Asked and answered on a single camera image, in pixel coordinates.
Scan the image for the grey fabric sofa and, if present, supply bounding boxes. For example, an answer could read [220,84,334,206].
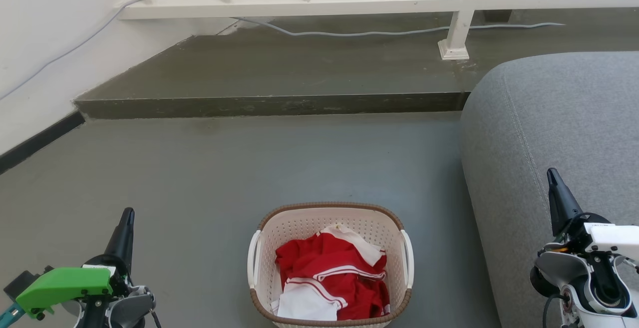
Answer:
[460,51,639,328]

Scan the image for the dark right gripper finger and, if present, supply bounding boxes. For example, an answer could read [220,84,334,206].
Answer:
[546,168,583,238]

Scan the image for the white metal railing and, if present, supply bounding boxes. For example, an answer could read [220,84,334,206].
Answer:
[119,0,639,61]

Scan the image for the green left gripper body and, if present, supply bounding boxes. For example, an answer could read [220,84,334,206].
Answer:
[15,254,132,319]

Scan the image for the grey floor cable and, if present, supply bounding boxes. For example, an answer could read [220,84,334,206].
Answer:
[0,0,566,100]

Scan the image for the white garment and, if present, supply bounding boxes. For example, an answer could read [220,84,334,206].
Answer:
[272,278,342,322]

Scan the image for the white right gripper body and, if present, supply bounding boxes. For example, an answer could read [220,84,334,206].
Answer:
[552,213,639,265]

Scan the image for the red shirt with white trim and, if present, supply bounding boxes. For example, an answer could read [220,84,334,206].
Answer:
[275,224,391,321]

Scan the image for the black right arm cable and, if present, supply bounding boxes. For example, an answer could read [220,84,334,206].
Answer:
[542,293,566,328]

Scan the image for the cream perforated laundry basket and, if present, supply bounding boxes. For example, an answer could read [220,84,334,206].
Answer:
[247,202,415,328]

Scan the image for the black baseboard strip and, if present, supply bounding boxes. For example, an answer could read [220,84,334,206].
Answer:
[0,111,86,175]

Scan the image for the raised concrete step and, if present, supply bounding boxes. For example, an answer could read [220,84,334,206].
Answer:
[74,11,639,119]

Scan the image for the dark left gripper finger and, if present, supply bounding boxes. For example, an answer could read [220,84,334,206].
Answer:
[102,208,136,272]

